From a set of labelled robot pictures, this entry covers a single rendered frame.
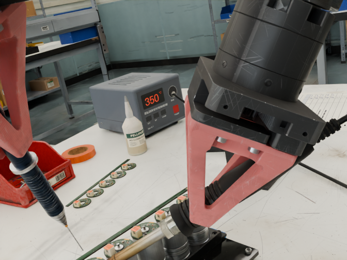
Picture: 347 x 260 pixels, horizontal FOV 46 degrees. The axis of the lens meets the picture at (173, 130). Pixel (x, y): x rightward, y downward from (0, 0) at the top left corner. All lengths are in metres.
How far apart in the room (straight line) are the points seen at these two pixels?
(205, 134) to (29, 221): 0.38
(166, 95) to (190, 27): 4.90
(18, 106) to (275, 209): 0.32
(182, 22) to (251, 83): 5.48
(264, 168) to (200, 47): 5.40
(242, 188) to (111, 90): 0.54
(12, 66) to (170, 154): 0.47
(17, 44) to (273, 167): 0.16
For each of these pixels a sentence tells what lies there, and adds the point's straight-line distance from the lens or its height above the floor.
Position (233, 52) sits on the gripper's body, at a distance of 0.24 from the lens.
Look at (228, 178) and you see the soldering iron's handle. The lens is 0.28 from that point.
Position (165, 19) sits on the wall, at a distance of 5.86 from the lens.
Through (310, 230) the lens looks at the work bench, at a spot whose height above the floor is 0.75.
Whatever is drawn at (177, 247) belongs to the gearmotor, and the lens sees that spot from 0.38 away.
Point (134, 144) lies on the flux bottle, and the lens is 0.68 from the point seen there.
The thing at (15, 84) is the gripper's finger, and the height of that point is 0.97.
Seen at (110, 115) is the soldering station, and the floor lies 0.79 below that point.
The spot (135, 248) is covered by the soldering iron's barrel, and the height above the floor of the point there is 0.83.
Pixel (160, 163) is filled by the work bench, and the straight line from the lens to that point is 0.64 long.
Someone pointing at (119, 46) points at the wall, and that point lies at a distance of 6.48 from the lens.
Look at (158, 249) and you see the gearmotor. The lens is 0.36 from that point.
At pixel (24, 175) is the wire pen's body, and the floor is 0.91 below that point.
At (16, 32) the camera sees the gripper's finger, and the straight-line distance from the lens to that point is 0.22.
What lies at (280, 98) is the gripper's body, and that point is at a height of 0.93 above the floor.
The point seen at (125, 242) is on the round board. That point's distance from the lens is 0.35.
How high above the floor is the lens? 1.00
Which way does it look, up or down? 19 degrees down
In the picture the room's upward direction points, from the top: 11 degrees counter-clockwise
